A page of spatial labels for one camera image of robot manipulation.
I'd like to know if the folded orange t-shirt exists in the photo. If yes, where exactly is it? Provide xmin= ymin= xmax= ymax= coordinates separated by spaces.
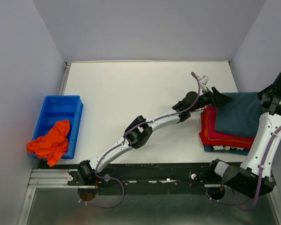
xmin=200 ymin=110 xmax=255 ymax=145

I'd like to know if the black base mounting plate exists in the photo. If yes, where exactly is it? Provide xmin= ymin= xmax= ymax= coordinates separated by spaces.
xmin=67 ymin=163 xmax=235 ymax=196

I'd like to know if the crumpled orange t-shirt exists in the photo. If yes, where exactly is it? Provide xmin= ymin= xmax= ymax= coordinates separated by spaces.
xmin=26 ymin=120 xmax=70 ymax=167

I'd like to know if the folded navy patterned t-shirt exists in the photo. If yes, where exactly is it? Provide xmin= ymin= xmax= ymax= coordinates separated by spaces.
xmin=204 ymin=145 xmax=250 ymax=156

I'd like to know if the folded red t-shirt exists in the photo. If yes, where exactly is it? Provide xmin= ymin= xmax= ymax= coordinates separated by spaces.
xmin=199 ymin=106 xmax=255 ymax=149

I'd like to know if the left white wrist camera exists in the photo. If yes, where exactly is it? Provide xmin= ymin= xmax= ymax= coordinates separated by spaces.
xmin=200 ymin=76 xmax=210 ymax=86

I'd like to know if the blue plastic bin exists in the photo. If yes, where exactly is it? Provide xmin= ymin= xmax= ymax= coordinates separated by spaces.
xmin=32 ymin=95 xmax=83 ymax=159

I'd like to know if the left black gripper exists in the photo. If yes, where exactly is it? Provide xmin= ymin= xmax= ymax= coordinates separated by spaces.
xmin=188 ymin=87 xmax=232 ymax=113

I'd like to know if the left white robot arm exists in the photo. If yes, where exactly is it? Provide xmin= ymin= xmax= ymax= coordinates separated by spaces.
xmin=78 ymin=87 xmax=233 ymax=185

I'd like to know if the folded magenta t-shirt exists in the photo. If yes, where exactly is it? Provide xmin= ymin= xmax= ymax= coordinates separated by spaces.
xmin=206 ymin=105 xmax=256 ymax=141

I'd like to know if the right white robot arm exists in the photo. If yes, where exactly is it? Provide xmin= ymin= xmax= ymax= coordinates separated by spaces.
xmin=206 ymin=71 xmax=281 ymax=198

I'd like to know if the teal grey t-shirt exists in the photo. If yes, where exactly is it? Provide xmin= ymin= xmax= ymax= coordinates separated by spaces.
xmin=214 ymin=92 xmax=262 ymax=138

